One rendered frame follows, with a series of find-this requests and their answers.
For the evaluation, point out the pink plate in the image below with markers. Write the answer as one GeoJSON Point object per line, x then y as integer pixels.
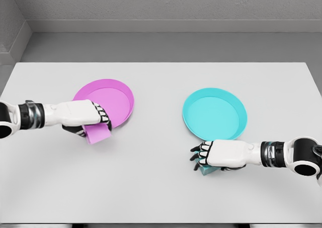
{"type": "Point", "coordinates": [113, 99]}

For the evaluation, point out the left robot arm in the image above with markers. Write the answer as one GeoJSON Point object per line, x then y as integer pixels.
{"type": "Point", "coordinates": [27, 116]}

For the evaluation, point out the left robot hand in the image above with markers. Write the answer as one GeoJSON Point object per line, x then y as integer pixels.
{"type": "Point", "coordinates": [78, 112]}

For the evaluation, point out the cyan block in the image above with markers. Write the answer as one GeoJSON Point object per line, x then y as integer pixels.
{"type": "Point", "coordinates": [206, 170]}

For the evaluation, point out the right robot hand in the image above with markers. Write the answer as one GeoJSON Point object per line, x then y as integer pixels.
{"type": "Point", "coordinates": [226, 153]}

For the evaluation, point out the cyan plate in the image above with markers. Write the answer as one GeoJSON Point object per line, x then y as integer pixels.
{"type": "Point", "coordinates": [213, 112]}

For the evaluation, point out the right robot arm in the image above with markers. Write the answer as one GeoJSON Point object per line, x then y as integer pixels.
{"type": "Point", "coordinates": [286, 157]}

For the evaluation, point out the pink block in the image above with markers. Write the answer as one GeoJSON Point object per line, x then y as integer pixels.
{"type": "Point", "coordinates": [96, 133]}

